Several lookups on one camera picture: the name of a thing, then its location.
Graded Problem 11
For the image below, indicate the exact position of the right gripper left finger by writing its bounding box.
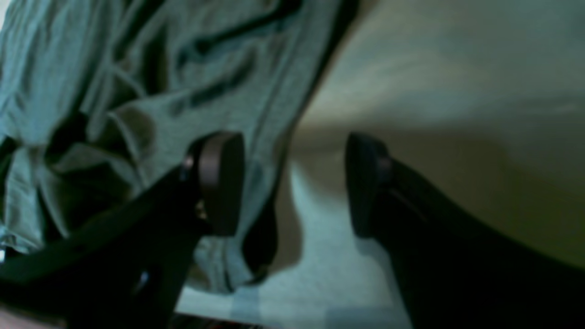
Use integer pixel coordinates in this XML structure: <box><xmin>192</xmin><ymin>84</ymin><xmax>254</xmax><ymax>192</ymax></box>
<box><xmin>1</xmin><ymin>132</ymin><xmax>245</xmax><ymax>329</ymax></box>

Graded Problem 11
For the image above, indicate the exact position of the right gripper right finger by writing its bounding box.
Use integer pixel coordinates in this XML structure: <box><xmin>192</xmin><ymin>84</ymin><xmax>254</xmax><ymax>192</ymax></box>
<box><xmin>346</xmin><ymin>133</ymin><xmax>585</xmax><ymax>329</ymax></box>

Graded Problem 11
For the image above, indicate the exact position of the green T-shirt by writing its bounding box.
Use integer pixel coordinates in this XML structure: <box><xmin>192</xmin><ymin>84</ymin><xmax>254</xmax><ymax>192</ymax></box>
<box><xmin>1</xmin><ymin>0</ymin><xmax>357</xmax><ymax>294</ymax></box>

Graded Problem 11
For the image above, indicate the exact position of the light green table cloth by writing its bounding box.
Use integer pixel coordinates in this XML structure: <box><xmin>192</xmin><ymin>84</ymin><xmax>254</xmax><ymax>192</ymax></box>
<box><xmin>178</xmin><ymin>0</ymin><xmax>585</xmax><ymax>329</ymax></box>

